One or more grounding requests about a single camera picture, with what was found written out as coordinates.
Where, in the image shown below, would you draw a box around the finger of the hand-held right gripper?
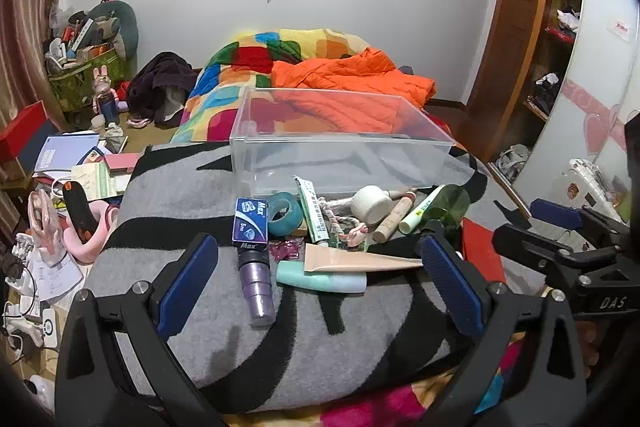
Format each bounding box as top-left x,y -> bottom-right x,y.
491,223 -> 621,278
530,198 -> 631,238

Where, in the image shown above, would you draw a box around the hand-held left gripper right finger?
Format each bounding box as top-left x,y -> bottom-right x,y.
415,233 -> 588,427

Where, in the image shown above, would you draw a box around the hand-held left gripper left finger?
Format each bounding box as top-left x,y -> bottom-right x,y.
54,233 -> 223,427

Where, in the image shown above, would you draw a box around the purple cups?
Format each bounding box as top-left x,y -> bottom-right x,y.
237,243 -> 277,327

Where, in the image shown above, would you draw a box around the green glass bottle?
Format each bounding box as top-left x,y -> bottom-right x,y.
419,184 -> 472,248

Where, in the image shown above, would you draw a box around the beige cylinder stick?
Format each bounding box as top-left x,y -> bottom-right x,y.
372,192 -> 417,243

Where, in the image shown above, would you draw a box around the blue cardboard box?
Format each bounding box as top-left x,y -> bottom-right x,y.
234,198 -> 271,253

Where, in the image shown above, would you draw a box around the beige cosmetic tube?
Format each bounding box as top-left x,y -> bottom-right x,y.
302,243 -> 423,273

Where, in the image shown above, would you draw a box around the teal tape roll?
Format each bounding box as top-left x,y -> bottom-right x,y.
267,192 -> 304,238

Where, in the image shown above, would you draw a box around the mint green case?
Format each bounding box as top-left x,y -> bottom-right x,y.
275,259 -> 368,294

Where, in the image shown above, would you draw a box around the clear plastic box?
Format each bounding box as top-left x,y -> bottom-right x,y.
230,86 -> 457,200

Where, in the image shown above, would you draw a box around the person's right hand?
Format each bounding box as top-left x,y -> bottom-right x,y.
575,319 -> 603,380

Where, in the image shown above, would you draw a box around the red cloth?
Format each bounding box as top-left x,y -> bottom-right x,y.
460,217 -> 508,284

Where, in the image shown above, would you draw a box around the grey black blanket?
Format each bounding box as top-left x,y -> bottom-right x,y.
82,139 -> 546,418

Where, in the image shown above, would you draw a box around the pink foil candy wrapper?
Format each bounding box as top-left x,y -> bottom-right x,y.
268,239 -> 304,262

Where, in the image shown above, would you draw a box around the white round jar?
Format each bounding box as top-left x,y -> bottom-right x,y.
350,185 -> 396,226

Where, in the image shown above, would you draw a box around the black orange device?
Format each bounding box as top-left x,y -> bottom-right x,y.
62,181 -> 101,245

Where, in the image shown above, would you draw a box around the white paper sheets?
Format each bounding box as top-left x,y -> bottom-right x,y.
25,247 -> 85,308

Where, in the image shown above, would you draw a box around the white pink sliding door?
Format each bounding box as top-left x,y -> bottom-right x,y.
510,0 -> 640,208

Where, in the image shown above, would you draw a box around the green white book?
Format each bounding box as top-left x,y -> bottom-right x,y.
70,162 -> 132,202

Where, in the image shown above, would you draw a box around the pink book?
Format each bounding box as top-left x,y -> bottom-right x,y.
102,152 -> 146,172

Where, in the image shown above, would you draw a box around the white green ointment tube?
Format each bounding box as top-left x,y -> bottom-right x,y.
293,175 -> 332,244

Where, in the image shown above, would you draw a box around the wooden wardrobe shelf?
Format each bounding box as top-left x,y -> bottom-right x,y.
522,0 -> 586,122

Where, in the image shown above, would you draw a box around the blue notebook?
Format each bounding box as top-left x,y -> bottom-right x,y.
34,132 -> 101,175

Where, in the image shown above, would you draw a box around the dark clothes pile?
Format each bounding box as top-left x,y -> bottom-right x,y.
125,52 -> 200,128

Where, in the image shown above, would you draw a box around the pink bunny toy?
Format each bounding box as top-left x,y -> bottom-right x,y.
92,64 -> 121,120

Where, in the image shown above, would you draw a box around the wooden door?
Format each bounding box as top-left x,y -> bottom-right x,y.
462,0 -> 551,158

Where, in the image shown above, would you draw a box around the colourful patchwork blanket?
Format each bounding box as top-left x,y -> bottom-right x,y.
170,27 -> 373,145

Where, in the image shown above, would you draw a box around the orange duvet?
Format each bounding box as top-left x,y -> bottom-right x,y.
270,47 -> 437,132

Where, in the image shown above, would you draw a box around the red box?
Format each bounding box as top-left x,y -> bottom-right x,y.
0,101 -> 53,160

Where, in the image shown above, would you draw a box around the green storage bag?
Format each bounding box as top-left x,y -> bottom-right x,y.
47,44 -> 132,112

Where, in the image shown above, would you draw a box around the grey green cushion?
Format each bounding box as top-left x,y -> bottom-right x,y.
67,1 -> 140,60

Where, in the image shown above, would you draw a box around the striped curtain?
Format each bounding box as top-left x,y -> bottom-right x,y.
0,0 -> 98,132

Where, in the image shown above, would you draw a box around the pink white rope toy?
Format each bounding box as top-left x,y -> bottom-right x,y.
320,197 -> 373,253

